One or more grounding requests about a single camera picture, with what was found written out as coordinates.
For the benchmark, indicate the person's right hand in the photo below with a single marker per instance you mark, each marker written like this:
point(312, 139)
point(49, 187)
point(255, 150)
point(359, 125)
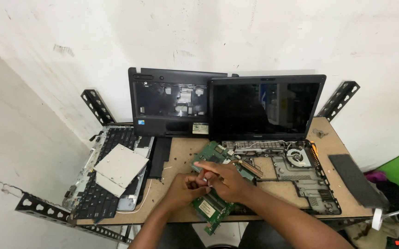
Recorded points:
point(232, 185)

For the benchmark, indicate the person's left hand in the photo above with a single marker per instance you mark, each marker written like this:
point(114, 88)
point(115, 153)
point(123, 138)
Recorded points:
point(182, 193)

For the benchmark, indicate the person's left fingers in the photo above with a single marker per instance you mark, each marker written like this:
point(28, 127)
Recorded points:
point(197, 184)

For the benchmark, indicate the small red screwdriver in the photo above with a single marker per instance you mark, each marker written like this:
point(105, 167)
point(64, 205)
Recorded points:
point(206, 175)

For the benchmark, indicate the green laptop motherboard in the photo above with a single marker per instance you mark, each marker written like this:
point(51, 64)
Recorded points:
point(211, 209)

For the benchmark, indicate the black plastic cover panel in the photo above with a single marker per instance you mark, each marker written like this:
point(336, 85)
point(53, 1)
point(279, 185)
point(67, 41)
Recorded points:
point(160, 157)

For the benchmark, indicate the person's dark trousers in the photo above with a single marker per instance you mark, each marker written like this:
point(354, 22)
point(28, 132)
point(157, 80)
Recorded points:
point(182, 237)

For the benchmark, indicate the copper heatsink pipe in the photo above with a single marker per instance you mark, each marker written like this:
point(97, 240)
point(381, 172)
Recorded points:
point(251, 167)

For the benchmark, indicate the silver optical drive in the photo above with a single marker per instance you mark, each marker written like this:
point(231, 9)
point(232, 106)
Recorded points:
point(120, 167)

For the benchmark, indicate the black laptop palmrest cover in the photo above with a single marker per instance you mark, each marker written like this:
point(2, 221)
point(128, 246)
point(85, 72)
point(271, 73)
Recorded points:
point(168, 103)

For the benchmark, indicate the black laptop screen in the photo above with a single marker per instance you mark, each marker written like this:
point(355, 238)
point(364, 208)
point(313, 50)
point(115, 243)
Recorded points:
point(265, 107)

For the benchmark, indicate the black laptop keyboard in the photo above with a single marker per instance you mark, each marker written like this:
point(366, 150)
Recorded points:
point(95, 200)

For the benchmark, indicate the silver cooling fan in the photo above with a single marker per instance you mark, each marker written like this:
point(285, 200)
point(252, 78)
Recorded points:
point(298, 157)

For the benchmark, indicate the black laptop base chassis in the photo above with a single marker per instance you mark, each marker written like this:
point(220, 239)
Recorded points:
point(303, 183)

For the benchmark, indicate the orange pry tool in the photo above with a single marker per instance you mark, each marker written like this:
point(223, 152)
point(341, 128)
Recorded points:
point(314, 148)

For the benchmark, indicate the black laptop battery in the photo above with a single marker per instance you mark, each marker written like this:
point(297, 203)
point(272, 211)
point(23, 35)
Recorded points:
point(355, 179)

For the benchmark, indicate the white tape roll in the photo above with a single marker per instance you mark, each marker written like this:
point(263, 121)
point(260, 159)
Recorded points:
point(377, 218)

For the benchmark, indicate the heap of cloths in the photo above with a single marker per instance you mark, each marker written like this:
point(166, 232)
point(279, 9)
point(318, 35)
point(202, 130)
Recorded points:
point(389, 221)

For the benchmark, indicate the silver laptop frame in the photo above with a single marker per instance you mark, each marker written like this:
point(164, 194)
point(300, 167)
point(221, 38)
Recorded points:
point(80, 176)

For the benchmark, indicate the black slotted angle post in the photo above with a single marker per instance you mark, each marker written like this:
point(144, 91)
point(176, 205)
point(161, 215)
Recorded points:
point(97, 106)
point(339, 99)

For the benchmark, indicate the black slotted angle rail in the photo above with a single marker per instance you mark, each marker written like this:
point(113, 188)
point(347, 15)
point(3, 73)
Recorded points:
point(43, 209)

